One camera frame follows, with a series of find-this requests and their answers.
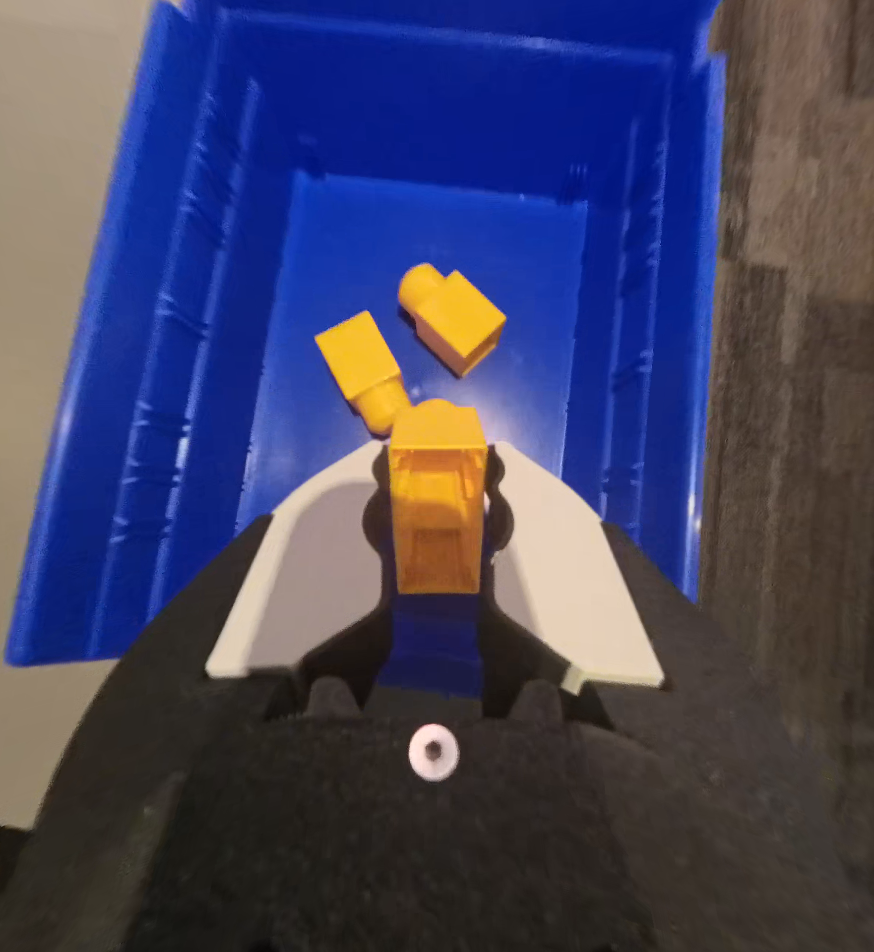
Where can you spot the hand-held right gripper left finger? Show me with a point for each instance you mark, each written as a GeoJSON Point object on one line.
{"type": "Point", "coordinates": [295, 580]}

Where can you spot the yellow two-stud mega block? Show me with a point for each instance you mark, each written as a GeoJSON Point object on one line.
{"type": "Point", "coordinates": [437, 520]}

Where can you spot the blue plastic bin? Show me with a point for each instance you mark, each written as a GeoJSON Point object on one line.
{"type": "Point", "coordinates": [407, 111]}

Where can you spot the yellow one-stud mega block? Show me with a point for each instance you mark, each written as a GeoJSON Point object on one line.
{"type": "Point", "coordinates": [459, 323]}
{"type": "Point", "coordinates": [355, 357]}

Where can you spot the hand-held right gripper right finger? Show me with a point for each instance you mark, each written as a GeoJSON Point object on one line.
{"type": "Point", "coordinates": [578, 595]}

